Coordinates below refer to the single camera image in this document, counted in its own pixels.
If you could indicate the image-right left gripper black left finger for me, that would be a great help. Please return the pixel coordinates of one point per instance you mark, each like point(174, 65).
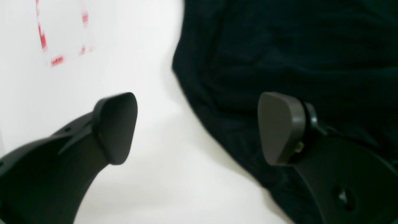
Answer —
point(45, 181)

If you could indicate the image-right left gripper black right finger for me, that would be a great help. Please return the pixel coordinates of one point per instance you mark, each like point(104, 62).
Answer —
point(351, 181)

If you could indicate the red tape rectangle marking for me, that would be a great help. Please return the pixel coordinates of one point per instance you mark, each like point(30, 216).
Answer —
point(64, 30)

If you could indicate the black t-shirt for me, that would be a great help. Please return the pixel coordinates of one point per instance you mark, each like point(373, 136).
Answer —
point(338, 55)

